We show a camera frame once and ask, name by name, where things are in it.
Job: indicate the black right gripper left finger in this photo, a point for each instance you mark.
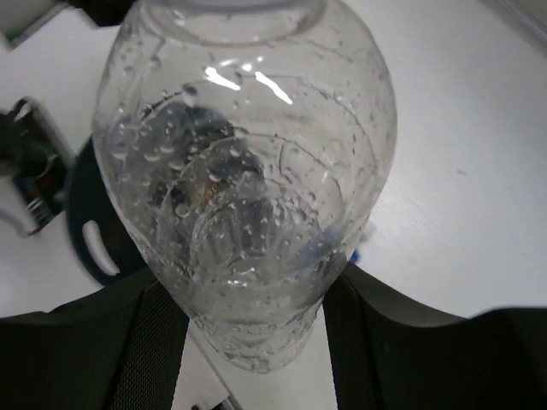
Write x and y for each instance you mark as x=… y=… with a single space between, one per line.
x=118 y=348

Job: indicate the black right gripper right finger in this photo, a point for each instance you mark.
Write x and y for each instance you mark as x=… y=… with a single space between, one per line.
x=389 y=351

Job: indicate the clear bottle blue label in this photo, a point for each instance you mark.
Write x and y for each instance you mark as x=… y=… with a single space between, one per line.
x=366 y=234

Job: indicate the clear unlabelled plastic bottle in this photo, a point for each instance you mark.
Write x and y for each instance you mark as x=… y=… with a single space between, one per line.
x=243 y=145

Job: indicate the dark grey plastic bin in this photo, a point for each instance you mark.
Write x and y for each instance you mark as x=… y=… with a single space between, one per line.
x=87 y=200

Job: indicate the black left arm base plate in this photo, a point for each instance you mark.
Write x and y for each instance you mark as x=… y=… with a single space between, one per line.
x=36 y=160

